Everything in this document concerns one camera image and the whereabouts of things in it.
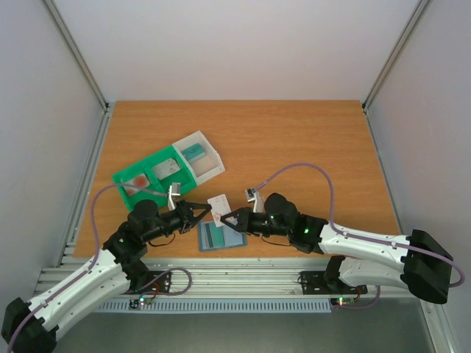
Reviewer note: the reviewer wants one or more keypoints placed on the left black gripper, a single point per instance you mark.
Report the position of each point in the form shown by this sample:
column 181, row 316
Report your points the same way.
column 187, row 216

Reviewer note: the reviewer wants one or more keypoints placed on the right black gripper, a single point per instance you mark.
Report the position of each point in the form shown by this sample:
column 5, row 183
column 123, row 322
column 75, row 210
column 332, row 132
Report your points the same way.
column 245, row 220

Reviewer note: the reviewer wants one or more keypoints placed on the blue card holder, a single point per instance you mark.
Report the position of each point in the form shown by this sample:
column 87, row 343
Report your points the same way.
column 232, row 239

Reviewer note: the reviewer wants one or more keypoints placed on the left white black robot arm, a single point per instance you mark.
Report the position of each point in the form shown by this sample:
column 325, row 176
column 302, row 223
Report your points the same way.
column 37, row 324

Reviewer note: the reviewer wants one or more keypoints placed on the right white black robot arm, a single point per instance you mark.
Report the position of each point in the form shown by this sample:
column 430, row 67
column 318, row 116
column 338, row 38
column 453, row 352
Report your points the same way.
column 415, row 262

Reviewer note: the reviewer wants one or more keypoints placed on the striped card in holder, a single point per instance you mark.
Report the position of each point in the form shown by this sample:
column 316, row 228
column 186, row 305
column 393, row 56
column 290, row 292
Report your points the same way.
column 213, row 237

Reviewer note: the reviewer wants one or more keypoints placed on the white card in middle compartment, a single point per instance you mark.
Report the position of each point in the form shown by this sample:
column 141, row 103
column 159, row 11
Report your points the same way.
column 166, row 168

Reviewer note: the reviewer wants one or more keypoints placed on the red patterned card in bin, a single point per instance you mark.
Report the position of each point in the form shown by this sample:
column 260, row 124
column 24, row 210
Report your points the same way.
column 136, row 184

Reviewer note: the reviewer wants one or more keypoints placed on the teal card stack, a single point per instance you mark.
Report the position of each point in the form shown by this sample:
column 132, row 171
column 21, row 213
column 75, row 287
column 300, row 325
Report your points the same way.
column 194, row 152

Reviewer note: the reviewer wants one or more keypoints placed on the green plastic bin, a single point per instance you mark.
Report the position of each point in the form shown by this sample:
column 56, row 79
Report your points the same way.
column 144, row 166

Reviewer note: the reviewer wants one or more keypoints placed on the white plastic bin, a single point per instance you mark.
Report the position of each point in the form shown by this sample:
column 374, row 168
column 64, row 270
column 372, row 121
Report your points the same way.
column 206, row 168

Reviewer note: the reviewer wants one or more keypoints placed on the left small circuit board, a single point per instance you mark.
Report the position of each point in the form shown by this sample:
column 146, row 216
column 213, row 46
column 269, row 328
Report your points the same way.
column 138, row 304

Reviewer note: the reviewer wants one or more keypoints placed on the small circuit board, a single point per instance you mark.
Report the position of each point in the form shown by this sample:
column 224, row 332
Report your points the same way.
column 342, row 301
column 138, row 304

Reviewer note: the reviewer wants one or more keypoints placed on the right small circuit board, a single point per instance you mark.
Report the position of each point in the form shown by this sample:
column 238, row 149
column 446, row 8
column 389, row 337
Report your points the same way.
column 342, row 301

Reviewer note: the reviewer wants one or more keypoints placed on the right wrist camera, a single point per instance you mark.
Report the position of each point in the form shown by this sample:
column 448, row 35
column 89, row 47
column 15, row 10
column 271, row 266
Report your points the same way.
column 255, row 199

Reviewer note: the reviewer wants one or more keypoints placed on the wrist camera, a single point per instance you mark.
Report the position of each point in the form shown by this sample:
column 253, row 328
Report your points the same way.
column 255, row 199
column 173, row 195

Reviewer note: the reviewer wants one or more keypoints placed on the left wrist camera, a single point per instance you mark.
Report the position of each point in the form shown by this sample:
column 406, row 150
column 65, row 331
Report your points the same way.
column 173, row 195

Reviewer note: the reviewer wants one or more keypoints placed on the front aluminium rail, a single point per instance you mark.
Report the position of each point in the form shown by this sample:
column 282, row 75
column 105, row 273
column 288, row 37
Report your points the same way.
column 214, row 277

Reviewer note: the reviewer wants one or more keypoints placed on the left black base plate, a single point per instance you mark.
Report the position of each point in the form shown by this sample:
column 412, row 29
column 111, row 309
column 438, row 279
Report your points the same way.
column 162, row 283

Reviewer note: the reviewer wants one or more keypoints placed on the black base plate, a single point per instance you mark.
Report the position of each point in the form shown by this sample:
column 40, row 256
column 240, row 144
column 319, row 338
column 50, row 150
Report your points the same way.
column 162, row 283
column 314, row 283

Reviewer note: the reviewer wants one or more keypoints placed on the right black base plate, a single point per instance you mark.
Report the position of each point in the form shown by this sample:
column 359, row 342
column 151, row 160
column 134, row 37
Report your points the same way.
column 314, row 283

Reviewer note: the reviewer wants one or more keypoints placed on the grey slotted cable duct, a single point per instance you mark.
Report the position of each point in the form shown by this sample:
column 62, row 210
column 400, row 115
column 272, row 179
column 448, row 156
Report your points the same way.
column 219, row 306

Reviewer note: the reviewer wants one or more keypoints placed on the right aluminium frame post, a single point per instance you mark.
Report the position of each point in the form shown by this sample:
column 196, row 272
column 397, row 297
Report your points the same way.
column 399, row 46

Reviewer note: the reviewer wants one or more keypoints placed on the aluminium frame post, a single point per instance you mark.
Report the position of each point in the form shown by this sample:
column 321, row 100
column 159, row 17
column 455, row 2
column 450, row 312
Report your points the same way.
column 58, row 20
column 399, row 46

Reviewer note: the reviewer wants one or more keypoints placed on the left aluminium frame post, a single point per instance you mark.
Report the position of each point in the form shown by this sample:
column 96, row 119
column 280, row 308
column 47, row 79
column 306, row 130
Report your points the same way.
column 58, row 20

